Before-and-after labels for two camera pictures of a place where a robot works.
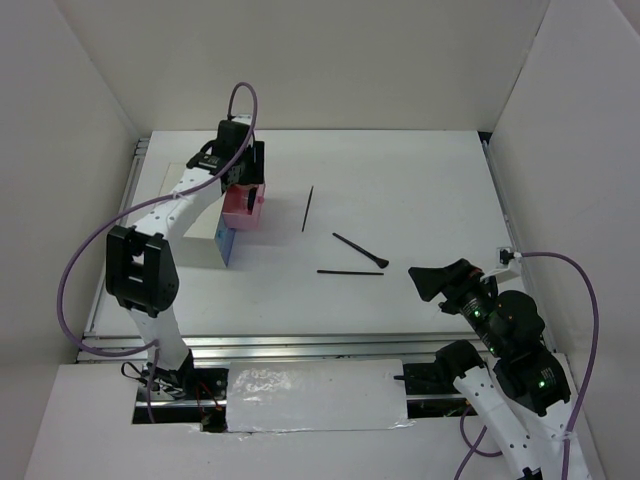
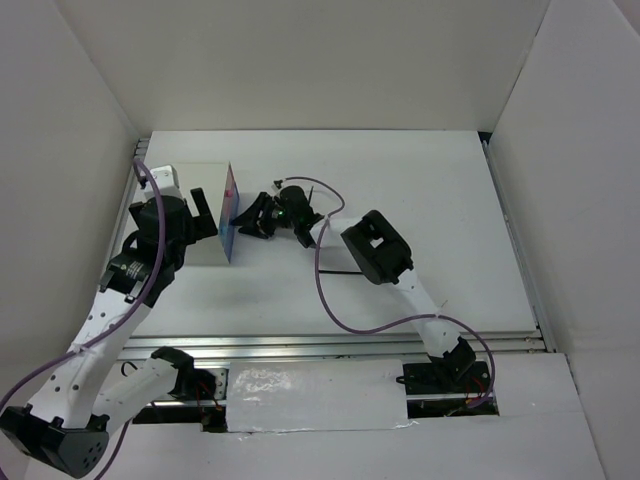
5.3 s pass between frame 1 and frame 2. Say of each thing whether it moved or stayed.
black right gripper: moved
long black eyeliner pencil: stayed
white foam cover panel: stayed
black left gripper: moved
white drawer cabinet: stayed
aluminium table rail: stayed
